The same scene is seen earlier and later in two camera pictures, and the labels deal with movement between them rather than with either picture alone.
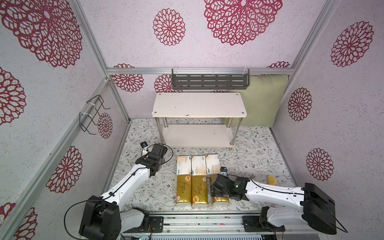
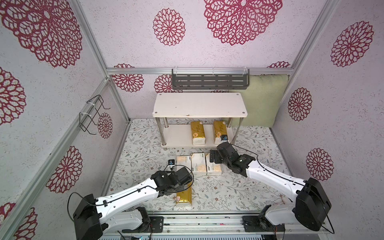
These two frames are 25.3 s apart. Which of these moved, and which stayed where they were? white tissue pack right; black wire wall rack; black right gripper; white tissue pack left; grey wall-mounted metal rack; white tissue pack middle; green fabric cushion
Moved: black right gripper
Stayed: grey wall-mounted metal rack; black wire wall rack; green fabric cushion; white tissue pack middle; white tissue pack left; white tissue pack right
